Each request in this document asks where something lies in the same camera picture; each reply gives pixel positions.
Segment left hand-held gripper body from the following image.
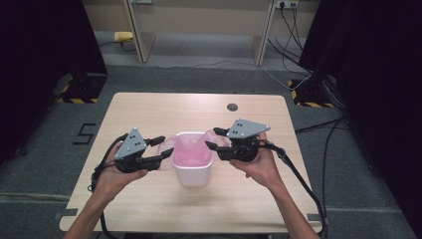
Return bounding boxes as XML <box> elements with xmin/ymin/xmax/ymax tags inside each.
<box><xmin>113</xmin><ymin>126</ymin><xmax>161</xmax><ymax>174</ymax></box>

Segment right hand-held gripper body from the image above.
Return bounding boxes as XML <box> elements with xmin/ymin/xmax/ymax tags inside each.
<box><xmin>217</xmin><ymin>118</ymin><xmax>272</xmax><ymax>163</ymax></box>

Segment pink plastic bag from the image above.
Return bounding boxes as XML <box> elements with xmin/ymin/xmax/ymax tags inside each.
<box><xmin>156</xmin><ymin>128</ymin><xmax>232</xmax><ymax>171</ymax></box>

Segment white plastic bin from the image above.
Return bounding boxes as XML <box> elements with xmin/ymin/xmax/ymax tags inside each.
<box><xmin>170</xmin><ymin>131</ymin><xmax>214</xmax><ymax>187</ymax></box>

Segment person's right hand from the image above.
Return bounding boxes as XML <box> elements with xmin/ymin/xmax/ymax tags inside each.
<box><xmin>229</xmin><ymin>131</ymin><xmax>284</xmax><ymax>192</ymax></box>

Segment person's left hand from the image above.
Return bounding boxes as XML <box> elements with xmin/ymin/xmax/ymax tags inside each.
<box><xmin>93</xmin><ymin>141</ymin><xmax>149</xmax><ymax>199</ymax></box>

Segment black stand base striped tape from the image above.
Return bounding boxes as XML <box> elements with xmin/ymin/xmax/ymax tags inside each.
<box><xmin>54</xmin><ymin>72</ymin><xmax>109</xmax><ymax>105</ymax></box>
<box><xmin>287</xmin><ymin>77</ymin><xmax>336</xmax><ymax>110</ymax></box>

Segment grey tape piece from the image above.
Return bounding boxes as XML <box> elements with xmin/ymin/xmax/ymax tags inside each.
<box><xmin>306</xmin><ymin>212</ymin><xmax>331</xmax><ymax>226</ymax></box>
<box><xmin>54</xmin><ymin>207</ymin><xmax>80</xmax><ymax>221</ymax></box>

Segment yellow object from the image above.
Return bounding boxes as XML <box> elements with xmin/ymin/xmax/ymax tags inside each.
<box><xmin>113</xmin><ymin>31</ymin><xmax>134</xmax><ymax>44</ymax></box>

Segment black curtain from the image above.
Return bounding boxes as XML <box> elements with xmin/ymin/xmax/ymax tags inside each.
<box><xmin>0</xmin><ymin>0</ymin><xmax>109</xmax><ymax>164</ymax></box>
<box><xmin>298</xmin><ymin>0</ymin><xmax>422</xmax><ymax>239</ymax></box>

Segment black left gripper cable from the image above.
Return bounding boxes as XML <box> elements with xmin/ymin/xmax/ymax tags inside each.
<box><xmin>87</xmin><ymin>132</ymin><xmax>129</xmax><ymax>239</ymax></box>

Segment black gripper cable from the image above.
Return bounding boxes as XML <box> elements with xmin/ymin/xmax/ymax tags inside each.
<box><xmin>87</xmin><ymin>132</ymin><xmax>129</xmax><ymax>239</ymax></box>
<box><xmin>259</xmin><ymin>139</ymin><xmax>328</xmax><ymax>239</ymax></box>

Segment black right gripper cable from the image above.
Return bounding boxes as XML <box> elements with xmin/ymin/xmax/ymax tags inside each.
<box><xmin>259</xmin><ymin>139</ymin><xmax>328</xmax><ymax>239</ymax></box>

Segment black floor cable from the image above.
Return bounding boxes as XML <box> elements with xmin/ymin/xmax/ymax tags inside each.
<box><xmin>294</xmin><ymin>116</ymin><xmax>346</xmax><ymax>215</ymax></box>

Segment black socket cables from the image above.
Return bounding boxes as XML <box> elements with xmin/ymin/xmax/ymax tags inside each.
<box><xmin>266</xmin><ymin>5</ymin><xmax>314</xmax><ymax>77</ymax></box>

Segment white wall socket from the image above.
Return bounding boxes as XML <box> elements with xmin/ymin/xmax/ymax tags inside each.
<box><xmin>274</xmin><ymin>0</ymin><xmax>300</xmax><ymax>10</ymax></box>

